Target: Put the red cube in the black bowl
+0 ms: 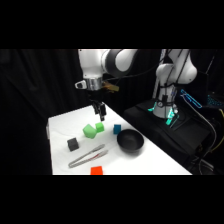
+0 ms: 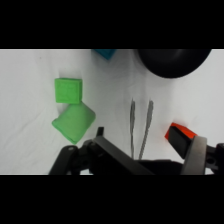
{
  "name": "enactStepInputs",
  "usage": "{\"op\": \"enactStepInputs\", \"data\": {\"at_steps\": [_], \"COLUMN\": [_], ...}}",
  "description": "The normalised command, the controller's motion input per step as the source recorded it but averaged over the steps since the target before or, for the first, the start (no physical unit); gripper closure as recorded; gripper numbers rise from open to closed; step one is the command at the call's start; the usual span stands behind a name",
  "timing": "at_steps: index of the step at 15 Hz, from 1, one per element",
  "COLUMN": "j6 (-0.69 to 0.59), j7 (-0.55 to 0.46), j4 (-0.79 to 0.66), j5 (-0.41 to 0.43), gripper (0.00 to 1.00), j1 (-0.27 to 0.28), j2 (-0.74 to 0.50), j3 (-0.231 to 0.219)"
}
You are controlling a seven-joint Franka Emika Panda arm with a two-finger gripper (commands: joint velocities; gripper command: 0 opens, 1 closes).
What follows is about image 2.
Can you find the metal tongs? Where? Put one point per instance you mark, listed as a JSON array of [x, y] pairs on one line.
[[147, 123]]

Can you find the black bowl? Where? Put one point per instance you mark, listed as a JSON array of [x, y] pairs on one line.
[[173, 62]]

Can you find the teal cube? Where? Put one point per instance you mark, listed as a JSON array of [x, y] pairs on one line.
[[106, 52]]

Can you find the red cube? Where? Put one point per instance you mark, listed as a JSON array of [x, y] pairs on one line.
[[186, 132]]

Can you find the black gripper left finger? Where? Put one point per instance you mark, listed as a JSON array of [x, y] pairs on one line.
[[115, 154]]

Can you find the green cube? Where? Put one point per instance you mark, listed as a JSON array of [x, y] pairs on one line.
[[68, 90]]

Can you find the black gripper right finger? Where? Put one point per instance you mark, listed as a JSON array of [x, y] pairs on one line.
[[190, 154]]

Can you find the green bean bag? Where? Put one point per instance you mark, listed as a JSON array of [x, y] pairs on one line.
[[74, 122]]

